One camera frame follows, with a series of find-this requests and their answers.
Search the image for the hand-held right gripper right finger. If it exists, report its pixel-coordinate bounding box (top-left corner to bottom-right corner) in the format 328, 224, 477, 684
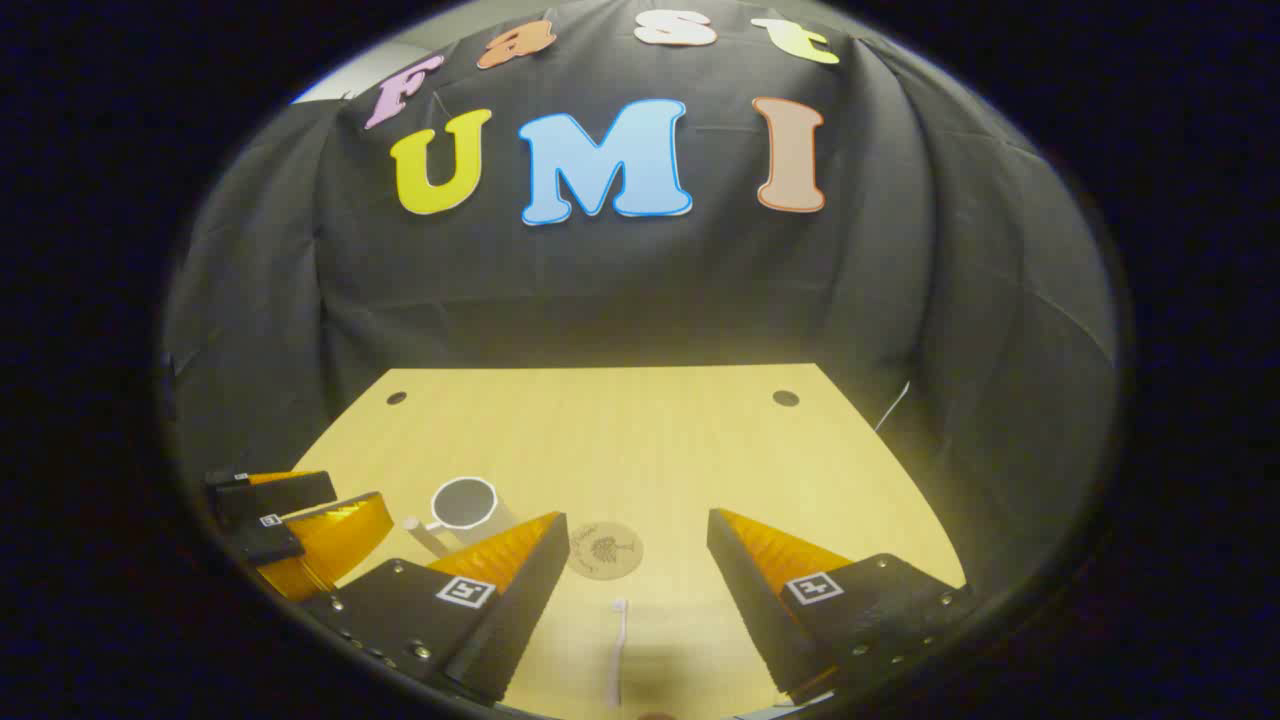
706, 507, 979, 704

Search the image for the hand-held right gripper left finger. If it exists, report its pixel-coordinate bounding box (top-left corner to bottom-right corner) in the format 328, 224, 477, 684
300, 512, 571, 706

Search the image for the white toothbrush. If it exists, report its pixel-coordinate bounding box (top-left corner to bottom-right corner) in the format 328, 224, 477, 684
604, 598, 631, 709

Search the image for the round cork coaster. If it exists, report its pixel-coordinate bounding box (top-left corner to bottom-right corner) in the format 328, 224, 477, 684
566, 521, 645, 581

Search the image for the beige cup with white rim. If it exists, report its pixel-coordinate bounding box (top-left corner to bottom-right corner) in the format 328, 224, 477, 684
428, 476, 521, 546

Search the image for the wooden desktop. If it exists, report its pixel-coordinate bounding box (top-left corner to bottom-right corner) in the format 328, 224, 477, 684
285, 363, 969, 720

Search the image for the black backdrop cloth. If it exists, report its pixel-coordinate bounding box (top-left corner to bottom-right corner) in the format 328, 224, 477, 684
160, 0, 1119, 601

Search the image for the white cable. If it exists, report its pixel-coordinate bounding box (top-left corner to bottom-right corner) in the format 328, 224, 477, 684
873, 380, 911, 433

